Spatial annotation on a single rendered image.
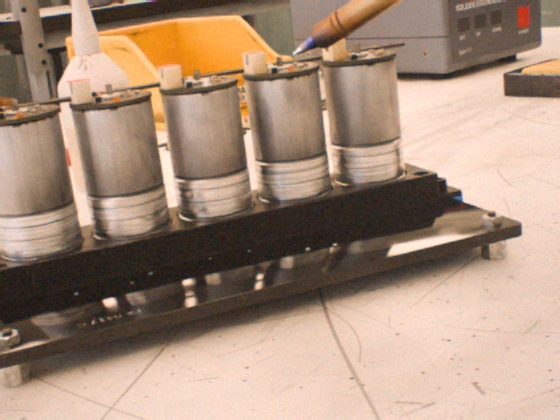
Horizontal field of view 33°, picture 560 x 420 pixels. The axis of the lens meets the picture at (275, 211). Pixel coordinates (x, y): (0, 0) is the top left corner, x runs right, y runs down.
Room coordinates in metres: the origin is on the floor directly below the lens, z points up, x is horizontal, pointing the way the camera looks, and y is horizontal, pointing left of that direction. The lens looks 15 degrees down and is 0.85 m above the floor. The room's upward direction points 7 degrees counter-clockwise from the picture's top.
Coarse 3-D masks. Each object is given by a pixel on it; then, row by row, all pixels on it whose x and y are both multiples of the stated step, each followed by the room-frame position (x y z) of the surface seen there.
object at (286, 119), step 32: (288, 64) 0.30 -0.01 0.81; (256, 96) 0.29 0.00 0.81; (288, 96) 0.29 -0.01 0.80; (320, 96) 0.30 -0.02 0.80; (256, 128) 0.30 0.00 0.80; (288, 128) 0.29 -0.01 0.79; (320, 128) 0.30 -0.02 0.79; (256, 160) 0.30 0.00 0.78; (288, 160) 0.29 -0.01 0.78; (320, 160) 0.29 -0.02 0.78; (288, 192) 0.29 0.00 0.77; (320, 192) 0.29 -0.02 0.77
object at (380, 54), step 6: (348, 54) 0.30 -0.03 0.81; (354, 54) 0.30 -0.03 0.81; (378, 54) 0.31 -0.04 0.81; (384, 54) 0.31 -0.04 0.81; (390, 54) 0.31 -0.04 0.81; (324, 60) 0.31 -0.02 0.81; (342, 60) 0.30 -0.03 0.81; (348, 60) 0.30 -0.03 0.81; (354, 60) 0.30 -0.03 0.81; (360, 60) 0.30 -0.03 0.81; (366, 60) 0.30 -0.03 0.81; (372, 60) 0.30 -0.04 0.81; (378, 60) 0.30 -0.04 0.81
